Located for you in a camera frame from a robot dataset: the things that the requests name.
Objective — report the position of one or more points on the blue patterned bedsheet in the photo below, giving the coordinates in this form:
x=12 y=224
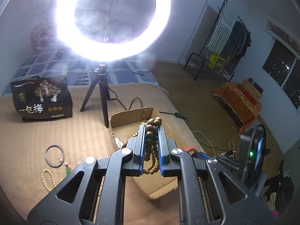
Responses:
x=61 y=61

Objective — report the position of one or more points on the tan blanket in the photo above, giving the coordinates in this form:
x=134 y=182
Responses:
x=23 y=144

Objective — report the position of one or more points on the window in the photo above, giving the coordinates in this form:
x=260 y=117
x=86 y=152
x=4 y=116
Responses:
x=283 y=66

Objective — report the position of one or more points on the hanging dark clothes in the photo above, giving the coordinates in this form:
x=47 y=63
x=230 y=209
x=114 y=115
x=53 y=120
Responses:
x=237 y=44

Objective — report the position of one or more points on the white power strip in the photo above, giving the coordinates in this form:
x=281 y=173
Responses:
x=230 y=150

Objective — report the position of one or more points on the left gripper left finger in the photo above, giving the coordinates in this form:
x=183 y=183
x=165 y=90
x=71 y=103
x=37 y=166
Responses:
x=137 y=144

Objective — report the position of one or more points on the brown wooden bead mala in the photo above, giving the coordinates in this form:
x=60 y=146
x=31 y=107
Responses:
x=151 y=157

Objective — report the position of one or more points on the ring light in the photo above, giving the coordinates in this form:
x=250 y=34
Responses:
x=109 y=30

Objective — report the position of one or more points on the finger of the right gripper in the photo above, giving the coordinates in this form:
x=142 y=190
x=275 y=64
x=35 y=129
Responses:
x=200 y=155

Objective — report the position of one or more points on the black snack bag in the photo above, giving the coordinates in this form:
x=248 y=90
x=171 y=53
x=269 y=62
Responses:
x=42 y=98

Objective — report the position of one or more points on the black clothes rack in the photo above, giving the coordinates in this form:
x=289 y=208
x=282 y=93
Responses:
x=222 y=28

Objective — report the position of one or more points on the black shoe rack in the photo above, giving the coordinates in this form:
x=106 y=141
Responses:
x=198 y=67

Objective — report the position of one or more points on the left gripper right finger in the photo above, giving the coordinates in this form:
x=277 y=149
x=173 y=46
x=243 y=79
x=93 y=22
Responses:
x=165 y=146

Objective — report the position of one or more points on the silver bangle with pearl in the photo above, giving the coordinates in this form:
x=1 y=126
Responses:
x=54 y=156

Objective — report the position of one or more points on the orange cloth covered box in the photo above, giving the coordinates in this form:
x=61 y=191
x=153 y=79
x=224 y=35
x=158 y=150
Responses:
x=245 y=111

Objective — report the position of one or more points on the rolled floral quilt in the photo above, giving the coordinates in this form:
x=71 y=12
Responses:
x=44 y=34

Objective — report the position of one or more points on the yellow box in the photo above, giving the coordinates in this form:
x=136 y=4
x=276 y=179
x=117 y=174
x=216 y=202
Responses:
x=215 y=61

